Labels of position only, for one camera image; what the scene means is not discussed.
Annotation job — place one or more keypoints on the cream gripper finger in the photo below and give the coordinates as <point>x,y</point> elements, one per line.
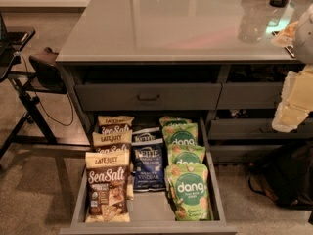
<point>287,118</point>

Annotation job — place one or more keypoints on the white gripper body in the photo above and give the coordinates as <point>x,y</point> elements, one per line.
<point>304,36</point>

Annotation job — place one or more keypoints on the blue kettle chip bag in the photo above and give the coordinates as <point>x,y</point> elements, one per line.
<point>148,167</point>
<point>146,135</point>

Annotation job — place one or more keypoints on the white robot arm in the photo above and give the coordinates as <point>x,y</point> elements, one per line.
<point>299,35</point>

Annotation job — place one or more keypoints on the black bag on floor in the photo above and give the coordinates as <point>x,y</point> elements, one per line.
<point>285,175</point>

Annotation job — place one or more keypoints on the grey top right drawer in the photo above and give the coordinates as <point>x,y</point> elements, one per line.
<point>249,95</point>

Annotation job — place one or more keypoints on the grey counter cabinet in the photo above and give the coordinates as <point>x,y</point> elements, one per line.
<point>181,41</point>

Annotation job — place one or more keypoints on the grey top left drawer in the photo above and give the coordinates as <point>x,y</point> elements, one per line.
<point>148,96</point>

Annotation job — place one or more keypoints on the green dang bag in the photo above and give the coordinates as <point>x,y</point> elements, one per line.
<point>185,154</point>
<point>189,191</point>
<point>168,120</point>
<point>181,134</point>

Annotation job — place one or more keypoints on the rear green Dang bag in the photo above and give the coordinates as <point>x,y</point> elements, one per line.
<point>168,120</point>

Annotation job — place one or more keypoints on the front green Dang bag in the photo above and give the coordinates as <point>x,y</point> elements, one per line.
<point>189,191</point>

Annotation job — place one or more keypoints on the open grey middle drawer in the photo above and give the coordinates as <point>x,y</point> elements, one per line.
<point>152,214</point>

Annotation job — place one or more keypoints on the rear brown Sea Salt bag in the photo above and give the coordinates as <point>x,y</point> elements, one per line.
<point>110,125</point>

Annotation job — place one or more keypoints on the brown sea salt bag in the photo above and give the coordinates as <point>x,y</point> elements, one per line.
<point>115,142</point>
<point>107,179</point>
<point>110,125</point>

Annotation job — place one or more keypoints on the middle brown Sea Salt bag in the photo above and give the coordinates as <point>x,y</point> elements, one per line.
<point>115,142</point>

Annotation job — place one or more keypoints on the front brown Sea Salt bag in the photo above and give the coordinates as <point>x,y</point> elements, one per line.
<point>107,179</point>

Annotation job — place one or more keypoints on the black white fiducial marker tag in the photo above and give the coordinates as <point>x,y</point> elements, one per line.
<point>290,51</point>

